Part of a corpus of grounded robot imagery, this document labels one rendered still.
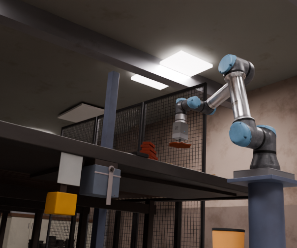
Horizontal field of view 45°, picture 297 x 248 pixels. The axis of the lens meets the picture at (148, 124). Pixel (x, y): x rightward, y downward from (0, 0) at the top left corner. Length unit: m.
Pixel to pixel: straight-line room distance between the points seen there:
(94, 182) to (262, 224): 0.83
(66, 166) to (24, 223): 7.06
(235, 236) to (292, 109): 2.06
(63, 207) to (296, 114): 4.74
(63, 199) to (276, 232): 1.00
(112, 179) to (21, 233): 7.00
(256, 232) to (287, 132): 4.03
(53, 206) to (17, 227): 7.05
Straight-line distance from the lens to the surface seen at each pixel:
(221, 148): 6.55
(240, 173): 1.95
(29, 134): 1.39
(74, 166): 1.48
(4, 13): 4.45
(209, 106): 2.33
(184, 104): 2.31
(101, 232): 3.99
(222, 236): 5.29
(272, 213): 1.86
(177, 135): 2.30
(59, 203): 1.41
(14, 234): 8.45
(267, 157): 1.92
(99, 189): 1.51
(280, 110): 5.96
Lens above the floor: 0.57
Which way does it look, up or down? 17 degrees up
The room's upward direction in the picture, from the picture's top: 4 degrees clockwise
